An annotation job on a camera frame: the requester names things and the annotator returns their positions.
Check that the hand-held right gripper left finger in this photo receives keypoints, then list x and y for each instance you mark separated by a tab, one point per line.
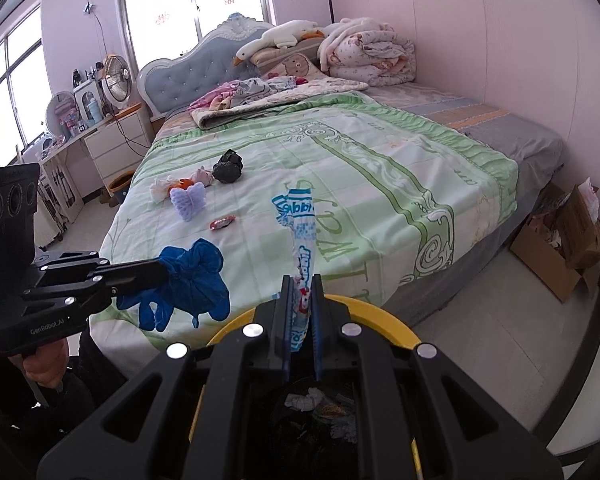
286	320

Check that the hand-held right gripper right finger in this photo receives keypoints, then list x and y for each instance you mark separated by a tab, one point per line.
316	320

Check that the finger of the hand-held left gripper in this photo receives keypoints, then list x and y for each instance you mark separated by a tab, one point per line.
130	267
105	292

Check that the blue rubber glove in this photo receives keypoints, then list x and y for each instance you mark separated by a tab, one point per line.
190	280

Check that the yellow rimmed black trash bin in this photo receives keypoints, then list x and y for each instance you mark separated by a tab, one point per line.
380	317

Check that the purple fluffy cloth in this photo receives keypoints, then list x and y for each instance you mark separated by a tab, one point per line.
187	202

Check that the blue white snack packet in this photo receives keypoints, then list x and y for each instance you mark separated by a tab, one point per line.
300	220

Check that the pink tissue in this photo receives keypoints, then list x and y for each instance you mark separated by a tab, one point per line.
202	177

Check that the person's left forearm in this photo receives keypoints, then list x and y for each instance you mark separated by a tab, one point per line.
5	420

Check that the person's left hand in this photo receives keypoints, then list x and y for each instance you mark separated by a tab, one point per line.
45	367

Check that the small dark wastebasket brown rim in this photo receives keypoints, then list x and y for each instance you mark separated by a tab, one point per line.
120	182

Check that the white desk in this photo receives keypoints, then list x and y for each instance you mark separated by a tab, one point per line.
75	140

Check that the small orange wrapper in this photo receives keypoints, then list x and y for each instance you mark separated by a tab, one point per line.
180	183

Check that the red candy wrapper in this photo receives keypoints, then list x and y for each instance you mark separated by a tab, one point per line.
222	222

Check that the side window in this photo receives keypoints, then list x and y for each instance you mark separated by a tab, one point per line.
20	95

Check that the round table mirror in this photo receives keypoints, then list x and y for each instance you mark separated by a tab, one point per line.
60	105

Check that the white nightstand with drawers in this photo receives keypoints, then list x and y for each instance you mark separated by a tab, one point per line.
115	145

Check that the light blue bottle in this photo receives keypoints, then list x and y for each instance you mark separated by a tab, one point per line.
94	112

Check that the white cosmetics cabinet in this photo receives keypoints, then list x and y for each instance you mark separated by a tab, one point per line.
87	92

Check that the crumpled black plastic bag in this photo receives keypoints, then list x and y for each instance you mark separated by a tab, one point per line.
227	170

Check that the electric fan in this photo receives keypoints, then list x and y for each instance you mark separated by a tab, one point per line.
116	77

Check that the green printed blanket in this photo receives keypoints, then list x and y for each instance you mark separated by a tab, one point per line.
380	170

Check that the pink garment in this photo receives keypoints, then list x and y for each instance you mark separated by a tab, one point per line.
215	97

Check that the grey blue printed garment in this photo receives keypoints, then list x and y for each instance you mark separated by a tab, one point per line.
252	89

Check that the beige thin folded quilt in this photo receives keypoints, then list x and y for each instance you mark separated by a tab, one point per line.
325	91

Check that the large window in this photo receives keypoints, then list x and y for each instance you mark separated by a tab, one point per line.
155	10

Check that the cardboard box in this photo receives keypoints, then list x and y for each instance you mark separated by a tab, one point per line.
555	260

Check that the bear print pillow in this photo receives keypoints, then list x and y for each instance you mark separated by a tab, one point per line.
295	67

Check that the brown striped pillow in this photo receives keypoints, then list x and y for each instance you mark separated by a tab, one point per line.
270	56

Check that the folded floral quilt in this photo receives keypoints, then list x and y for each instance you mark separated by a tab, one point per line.
370	55

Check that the white goose plush toy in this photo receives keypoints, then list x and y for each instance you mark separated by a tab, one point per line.
285	35

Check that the white plastic bag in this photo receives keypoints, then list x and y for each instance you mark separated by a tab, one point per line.
587	192

